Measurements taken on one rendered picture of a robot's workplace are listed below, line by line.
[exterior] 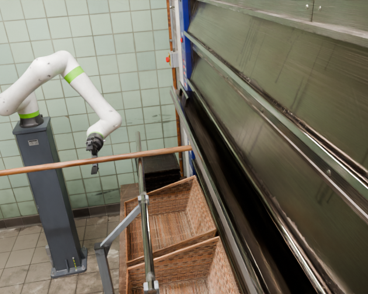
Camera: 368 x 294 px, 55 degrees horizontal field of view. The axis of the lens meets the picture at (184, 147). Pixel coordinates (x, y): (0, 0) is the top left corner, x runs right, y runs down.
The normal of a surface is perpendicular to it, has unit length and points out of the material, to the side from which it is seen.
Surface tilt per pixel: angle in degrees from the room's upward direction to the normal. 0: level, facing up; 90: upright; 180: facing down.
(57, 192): 90
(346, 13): 90
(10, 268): 0
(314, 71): 70
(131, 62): 90
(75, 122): 90
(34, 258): 0
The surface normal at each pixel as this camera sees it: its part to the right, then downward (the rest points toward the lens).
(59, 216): 0.22, 0.41
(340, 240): -0.95, -0.21
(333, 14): -0.99, 0.10
